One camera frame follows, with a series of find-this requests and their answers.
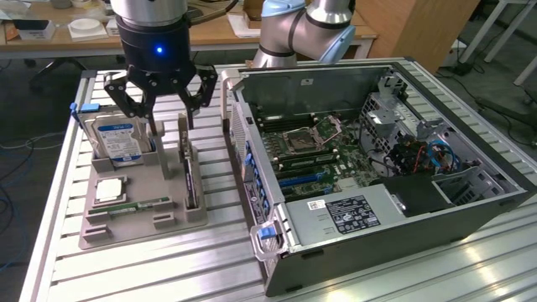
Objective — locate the black power adapter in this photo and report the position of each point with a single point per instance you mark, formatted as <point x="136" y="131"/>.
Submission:
<point x="463" y="68"/>

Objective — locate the hard disk with blue label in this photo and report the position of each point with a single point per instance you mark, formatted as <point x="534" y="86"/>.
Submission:
<point x="117" y="141"/>

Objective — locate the grey parts rack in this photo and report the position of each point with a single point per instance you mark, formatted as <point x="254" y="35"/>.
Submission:
<point x="138" y="226"/>

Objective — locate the white box with black top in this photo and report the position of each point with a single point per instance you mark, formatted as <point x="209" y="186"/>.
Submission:
<point x="34" y="30"/>

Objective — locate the metal socket cover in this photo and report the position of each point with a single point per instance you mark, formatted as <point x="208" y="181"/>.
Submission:
<point x="328" y="124"/>

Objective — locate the open black PC case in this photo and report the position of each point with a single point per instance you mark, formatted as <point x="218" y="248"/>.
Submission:
<point x="377" y="245"/>

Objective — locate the small white labelled box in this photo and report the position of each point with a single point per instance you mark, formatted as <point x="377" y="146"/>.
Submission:
<point x="112" y="29"/>

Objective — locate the white table frame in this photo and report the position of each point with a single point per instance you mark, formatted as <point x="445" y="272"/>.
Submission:
<point x="503" y="31"/>

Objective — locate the stack of papers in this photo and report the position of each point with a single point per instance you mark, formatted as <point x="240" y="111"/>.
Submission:
<point x="241" y="28"/>

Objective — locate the cardboard box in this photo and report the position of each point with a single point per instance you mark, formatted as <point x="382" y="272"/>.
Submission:
<point x="253" y="9"/>

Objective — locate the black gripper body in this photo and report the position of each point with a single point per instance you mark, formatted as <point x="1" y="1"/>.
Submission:
<point x="154" y="59"/>

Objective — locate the CPU socket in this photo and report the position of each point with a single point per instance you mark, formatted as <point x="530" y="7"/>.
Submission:
<point x="302" y="140"/>

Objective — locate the black chair base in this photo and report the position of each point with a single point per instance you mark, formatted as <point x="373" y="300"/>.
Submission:
<point x="49" y="70"/>
<point x="509" y="107"/>

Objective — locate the blue case latch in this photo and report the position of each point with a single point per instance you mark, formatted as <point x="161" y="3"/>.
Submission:
<point x="265" y="233"/>

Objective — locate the blue expansion slot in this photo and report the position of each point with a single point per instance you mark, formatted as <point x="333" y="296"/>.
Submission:
<point x="298" y="178"/>

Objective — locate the grey disk bay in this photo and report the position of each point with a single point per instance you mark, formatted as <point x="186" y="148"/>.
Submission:
<point x="469" y="185"/>

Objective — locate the grey power supply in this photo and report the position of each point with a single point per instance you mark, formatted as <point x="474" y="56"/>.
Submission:
<point x="336" y="217"/>

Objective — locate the green RAM stick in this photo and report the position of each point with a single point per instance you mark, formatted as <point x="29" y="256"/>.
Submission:
<point x="133" y="206"/>

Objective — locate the green motherboard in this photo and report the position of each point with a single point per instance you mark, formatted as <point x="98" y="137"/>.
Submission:
<point x="336" y="170"/>

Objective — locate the white square box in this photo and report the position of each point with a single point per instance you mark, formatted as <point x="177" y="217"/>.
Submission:
<point x="86" y="30"/>

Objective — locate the installed black RAM stick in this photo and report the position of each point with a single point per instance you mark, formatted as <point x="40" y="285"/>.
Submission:
<point x="308" y="160"/>

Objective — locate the wooden cabinet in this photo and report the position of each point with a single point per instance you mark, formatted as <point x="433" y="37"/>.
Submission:
<point x="410" y="28"/>

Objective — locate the silver CPU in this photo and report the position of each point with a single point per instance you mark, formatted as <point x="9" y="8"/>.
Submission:
<point x="109" y="189"/>

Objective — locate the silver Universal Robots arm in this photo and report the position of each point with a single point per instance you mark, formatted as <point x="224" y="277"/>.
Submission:
<point x="289" y="31"/>

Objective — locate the wooden desk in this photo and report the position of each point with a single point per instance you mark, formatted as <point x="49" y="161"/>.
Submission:
<point x="209" y="36"/>

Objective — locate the metal drive cage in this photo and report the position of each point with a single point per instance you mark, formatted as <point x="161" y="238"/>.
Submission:
<point x="388" y="110"/>

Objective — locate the dark graphics card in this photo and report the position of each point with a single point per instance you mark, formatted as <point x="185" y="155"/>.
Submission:
<point x="192" y="182"/>

